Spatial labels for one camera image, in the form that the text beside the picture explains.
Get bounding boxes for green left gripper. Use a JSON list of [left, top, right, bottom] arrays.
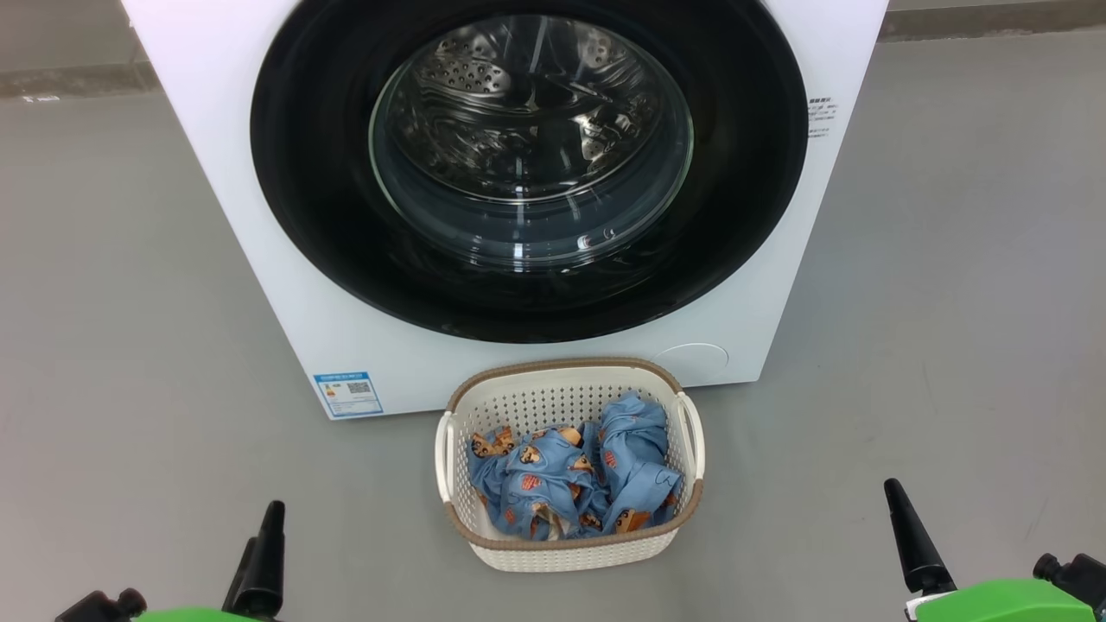
[[130, 500, 287, 622]]

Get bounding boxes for small printed text label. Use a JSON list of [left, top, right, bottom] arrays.
[[807, 98, 842, 142]]

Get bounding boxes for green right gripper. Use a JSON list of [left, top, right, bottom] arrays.
[[883, 478, 1099, 622]]

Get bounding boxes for black round glass washer door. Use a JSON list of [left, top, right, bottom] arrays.
[[250, 0, 810, 345]]

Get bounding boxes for cream perforated laundry basket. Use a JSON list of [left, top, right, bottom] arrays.
[[435, 357, 706, 574]]

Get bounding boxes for blue energy label sticker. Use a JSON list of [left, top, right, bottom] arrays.
[[313, 371, 385, 420]]

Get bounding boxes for blue bear-print garment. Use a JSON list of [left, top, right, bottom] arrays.
[[586, 392, 684, 535], [467, 423, 607, 542]]

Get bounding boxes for white front-load washing machine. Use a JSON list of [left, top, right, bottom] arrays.
[[121, 0, 891, 422]]

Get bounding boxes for round white filter cover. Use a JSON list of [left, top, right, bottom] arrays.
[[652, 343, 730, 388]]

